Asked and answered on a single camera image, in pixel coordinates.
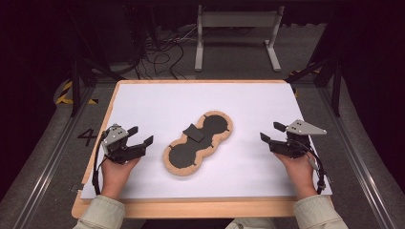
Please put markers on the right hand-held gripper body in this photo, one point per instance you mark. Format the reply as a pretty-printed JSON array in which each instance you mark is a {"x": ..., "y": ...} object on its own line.
[{"x": 294, "y": 144}]

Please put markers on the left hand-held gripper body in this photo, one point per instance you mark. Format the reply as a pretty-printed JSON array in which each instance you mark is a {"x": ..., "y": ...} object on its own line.
[{"x": 122, "y": 152}]

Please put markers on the person's left hand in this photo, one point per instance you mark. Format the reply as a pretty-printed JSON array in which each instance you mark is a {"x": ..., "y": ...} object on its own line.
[{"x": 115, "y": 176}]

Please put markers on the person's right hand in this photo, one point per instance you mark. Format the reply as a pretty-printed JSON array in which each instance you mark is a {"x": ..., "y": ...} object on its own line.
[{"x": 297, "y": 173}]

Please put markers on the black metal stand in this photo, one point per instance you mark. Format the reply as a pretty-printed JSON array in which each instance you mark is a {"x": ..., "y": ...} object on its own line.
[
  {"x": 336, "y": 92},
  {"x": 75, "y": 86}
]

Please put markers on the white table sheet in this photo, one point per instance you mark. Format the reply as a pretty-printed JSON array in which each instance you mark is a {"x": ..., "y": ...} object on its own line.
[{"x": 203, "y": 98}]

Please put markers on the wooden table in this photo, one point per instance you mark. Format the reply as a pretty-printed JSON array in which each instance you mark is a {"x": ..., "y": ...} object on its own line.
[{"x": 191, "y": 208}]

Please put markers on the person's beige jacket front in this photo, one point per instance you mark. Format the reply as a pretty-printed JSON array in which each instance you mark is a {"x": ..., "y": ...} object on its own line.
[{"x": 248, "y": 224}]

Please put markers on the white metal stand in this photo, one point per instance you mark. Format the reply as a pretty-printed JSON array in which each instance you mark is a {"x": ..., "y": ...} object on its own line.
[{"x": 237, "y": 19}]

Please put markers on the small grey metal bracket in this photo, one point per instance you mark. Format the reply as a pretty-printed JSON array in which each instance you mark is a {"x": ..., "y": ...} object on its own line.
[{"x": 76, "y": 187}]

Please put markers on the aluminium floor rail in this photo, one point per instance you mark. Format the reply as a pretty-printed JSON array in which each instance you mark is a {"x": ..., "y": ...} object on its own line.
[
  {"x": 359, "y": 168},
  {"x": 47, "y": 168}
]

